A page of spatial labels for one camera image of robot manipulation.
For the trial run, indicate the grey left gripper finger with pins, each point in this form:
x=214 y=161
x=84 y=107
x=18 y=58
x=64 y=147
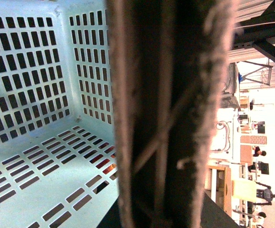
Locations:
x=168 y=61

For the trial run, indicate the light blue plastic basket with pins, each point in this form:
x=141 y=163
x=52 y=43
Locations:
x=57 y=155

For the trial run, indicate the black perforated shelf post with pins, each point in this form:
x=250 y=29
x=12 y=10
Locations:
x=258 y=33

